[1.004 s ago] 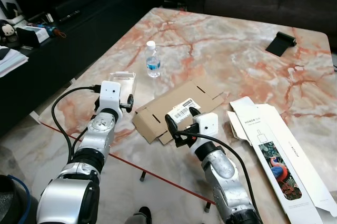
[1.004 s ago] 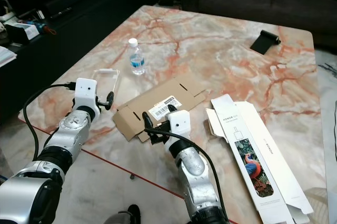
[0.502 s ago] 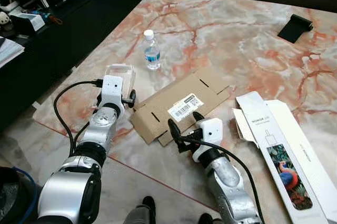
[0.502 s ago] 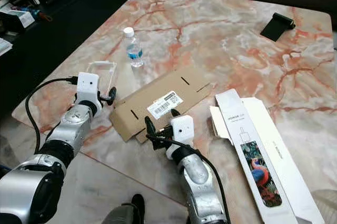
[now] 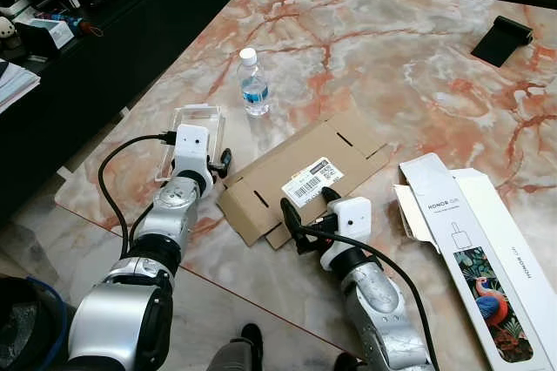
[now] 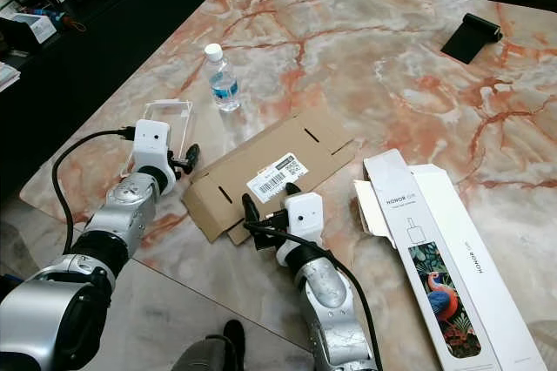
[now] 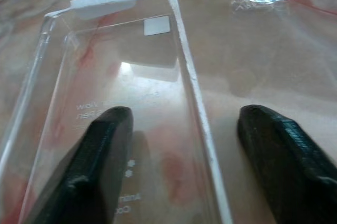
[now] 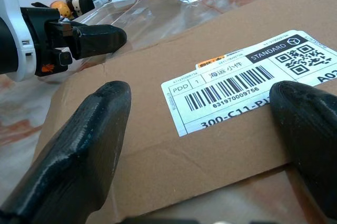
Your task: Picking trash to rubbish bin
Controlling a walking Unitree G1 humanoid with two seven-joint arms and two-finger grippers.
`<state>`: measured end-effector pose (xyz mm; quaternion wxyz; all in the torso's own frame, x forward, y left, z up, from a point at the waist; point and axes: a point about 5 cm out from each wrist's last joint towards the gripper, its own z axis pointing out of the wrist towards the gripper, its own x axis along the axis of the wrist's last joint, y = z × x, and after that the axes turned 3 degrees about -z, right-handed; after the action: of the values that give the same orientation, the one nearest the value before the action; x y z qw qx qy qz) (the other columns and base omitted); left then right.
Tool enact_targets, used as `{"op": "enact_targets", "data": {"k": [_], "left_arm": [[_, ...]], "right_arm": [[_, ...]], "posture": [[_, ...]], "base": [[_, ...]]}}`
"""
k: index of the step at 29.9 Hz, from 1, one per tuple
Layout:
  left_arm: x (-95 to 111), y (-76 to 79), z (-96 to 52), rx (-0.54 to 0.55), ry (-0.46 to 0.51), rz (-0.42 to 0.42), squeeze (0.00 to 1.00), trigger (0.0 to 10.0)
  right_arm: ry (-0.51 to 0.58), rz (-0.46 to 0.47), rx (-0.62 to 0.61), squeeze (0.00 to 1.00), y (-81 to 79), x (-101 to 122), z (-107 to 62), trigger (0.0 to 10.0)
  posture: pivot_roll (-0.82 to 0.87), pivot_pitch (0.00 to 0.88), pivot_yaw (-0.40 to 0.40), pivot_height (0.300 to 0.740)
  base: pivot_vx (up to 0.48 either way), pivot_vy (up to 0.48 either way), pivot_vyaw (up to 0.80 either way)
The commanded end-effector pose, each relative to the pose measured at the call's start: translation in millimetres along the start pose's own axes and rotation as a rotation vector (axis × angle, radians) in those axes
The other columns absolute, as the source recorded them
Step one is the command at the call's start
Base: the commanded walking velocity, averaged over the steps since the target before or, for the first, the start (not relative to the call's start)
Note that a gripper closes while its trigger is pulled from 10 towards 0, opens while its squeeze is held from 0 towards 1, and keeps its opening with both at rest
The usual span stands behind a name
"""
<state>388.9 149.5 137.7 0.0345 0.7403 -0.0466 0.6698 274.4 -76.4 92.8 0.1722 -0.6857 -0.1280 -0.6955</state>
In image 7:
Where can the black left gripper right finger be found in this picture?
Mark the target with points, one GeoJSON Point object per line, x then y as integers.
{"type": "Point", "coordinates": [287, 171]}

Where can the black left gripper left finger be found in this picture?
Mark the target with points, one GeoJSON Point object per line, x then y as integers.
{"type": "Point", "coordinates": [94, 161]}

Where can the clear plastic packaging box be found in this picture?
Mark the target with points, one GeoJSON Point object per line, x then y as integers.
{"type": "Point", "coordinates": [118, 50]}

